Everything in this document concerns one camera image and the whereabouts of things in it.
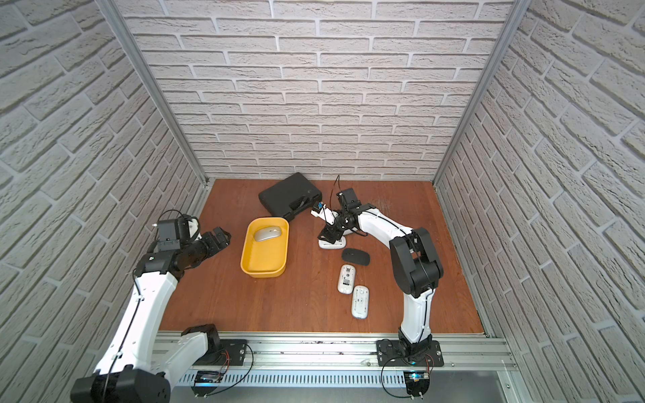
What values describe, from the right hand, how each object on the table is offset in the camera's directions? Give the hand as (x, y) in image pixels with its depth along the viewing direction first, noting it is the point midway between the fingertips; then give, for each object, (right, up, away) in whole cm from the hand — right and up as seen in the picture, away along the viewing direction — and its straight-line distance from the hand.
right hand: (329, 226), depth 95 cm
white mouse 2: (+11, -24, -12) cm, 29 cm away
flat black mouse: (+10, -11, 0) cm, 15 cm away
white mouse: (+3, -7, 0) cm, 8 cm away
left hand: (-34, -1, -16) cm, 38 cm away
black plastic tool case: (-17, +13, +12) cm, 24 cm away
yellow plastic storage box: (-26, -8, +2) cm, 27 cm away
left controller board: (-36, -43, -24) cm, 61 cm away
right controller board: (+25, -43, -24) cm, 55 cm away
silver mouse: (-26, -3, +6) cm, 27 cm away
